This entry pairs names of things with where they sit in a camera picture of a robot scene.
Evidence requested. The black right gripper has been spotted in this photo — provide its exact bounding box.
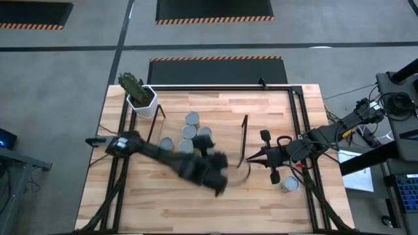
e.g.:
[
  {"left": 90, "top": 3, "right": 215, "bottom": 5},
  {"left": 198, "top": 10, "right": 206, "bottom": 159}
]
[{"left": 247, "top": 129, "right": 297, "bottom": 185}]

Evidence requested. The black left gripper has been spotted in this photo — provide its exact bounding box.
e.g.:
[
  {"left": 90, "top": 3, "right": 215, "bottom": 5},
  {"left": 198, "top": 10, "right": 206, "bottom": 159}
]
[{"left": 178, "top": 134, "right": 229, "bottom": 198}]

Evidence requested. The green oranges label tin can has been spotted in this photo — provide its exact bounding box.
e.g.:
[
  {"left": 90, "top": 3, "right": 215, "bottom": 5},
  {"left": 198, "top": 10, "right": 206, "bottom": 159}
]
[{"left": 178, "top": 138, "right": 195, "bottom": 154}]

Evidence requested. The blue tomatoes label tin can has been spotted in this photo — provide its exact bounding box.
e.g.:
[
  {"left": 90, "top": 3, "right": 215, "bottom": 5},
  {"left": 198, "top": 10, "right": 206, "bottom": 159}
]
[{"left": 197, "top": 125, "right": 213, "bottom": 140}]

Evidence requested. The tin can grey lid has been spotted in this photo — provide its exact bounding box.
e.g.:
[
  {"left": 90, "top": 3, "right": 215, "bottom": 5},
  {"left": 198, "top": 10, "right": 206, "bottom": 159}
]
[
  {"left": 280, "top": 176, "right": 300, "bottom": 193},
  {"left": 181, "top": 124, "right": 198, "bottom": 140}
]

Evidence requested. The wooden shelf black metal frame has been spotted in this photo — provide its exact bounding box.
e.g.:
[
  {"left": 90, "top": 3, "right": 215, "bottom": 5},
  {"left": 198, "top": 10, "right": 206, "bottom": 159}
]
[{"left": 146, "top": 104, "right": 249, "bottom": 168}]

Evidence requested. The short mandarin oranges tin can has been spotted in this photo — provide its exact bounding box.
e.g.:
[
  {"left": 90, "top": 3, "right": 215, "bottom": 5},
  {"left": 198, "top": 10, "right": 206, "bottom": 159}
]
[{"left": 158, "top": 136, "right": 174, "bottom": 152}]

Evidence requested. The pineapple label tin can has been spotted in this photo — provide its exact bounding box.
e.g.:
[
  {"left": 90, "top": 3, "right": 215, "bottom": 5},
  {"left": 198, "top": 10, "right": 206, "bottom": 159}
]
[{"left": 185, "top": 111, "right": 201, "bottom": 127}]

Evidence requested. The white plant pot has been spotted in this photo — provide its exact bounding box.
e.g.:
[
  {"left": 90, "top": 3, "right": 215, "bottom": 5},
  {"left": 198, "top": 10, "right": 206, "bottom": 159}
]
[{"left": 125, "top": 85, "right": 161, "bottom": 120}]

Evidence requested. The black mat hazard stripe edge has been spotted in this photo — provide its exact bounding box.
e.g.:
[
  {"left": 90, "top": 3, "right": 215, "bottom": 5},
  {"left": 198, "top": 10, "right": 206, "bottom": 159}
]
[
  {"left": 0, "top": 0, "right": 76, "bottom": 31},
  {"left": 147, "top": 55, "right": 289, "bottom": 86},
  {"left": 155, "top": 0, "right": 276, "bottom": 26}
]

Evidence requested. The white paper sheet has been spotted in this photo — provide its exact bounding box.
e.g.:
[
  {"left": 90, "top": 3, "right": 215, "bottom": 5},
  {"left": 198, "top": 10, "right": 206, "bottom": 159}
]
[{"left": 336, "top": 148, "right": 376, "bottom": 193}]

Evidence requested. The green cactus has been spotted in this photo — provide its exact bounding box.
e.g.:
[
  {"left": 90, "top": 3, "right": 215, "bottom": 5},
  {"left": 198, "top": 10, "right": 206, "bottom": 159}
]
[{"left": 118, "top": 71, "right": 153, "bottom": 108}]

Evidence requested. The black diagonal beam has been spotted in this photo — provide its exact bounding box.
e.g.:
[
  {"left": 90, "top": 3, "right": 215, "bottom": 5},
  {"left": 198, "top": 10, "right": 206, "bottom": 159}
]
[{"left": 339, "top": 140, "right": 401, "bottom": 177}]

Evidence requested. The black power adapter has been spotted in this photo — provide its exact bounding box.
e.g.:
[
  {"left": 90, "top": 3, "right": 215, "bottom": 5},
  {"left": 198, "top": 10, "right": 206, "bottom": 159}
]
[{"left": 357, "top": 125, "right": 379, "bottom": 148}]

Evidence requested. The backlit keyboard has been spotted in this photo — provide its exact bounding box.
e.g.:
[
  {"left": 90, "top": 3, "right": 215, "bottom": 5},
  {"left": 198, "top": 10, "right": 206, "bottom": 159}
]
[{"left": 393, "top": 174, "right": 418, "bottom": 215}]

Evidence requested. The black pole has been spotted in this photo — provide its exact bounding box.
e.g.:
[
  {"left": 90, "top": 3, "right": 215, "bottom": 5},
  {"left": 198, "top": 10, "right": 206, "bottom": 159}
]
[{"left": 390, "top": 57, "right": 418, "bottom": 84}]

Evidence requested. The grey metal stand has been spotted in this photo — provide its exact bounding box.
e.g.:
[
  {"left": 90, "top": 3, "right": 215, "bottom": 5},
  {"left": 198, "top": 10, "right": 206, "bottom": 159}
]
[{"left": 0, "top": 146, "right": 53, "bottom": 235}]

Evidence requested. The black device blue light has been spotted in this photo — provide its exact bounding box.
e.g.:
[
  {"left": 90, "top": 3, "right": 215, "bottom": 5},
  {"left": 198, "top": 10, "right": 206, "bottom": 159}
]
[{"left": 0, "top": 128, "right": 19, "bottom": 151}]

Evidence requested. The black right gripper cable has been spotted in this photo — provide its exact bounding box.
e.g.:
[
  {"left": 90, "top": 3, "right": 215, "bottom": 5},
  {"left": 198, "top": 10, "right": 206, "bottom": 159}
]
[{"left": 276, "top": 134, "right": 294, "bottom": 148}]

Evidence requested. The black aluminium rig frame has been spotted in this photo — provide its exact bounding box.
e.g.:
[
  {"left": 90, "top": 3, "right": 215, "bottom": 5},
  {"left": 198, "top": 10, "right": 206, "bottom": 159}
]
[{"left": 74, "top": 84, "right": 356, "bottom": 235}]

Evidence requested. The yellow cable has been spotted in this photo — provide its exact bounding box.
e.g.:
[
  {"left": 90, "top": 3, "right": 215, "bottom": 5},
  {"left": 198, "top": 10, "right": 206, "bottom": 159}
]
[{"left": 325, "top": 103, "right": 357, "bottom": 140}]

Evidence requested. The coiled black cable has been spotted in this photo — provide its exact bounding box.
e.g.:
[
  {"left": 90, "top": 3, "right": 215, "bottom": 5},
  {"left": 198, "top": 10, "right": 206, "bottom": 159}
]
[{"left": 380, "top": 91, "right": 418, "bottom": 121}]

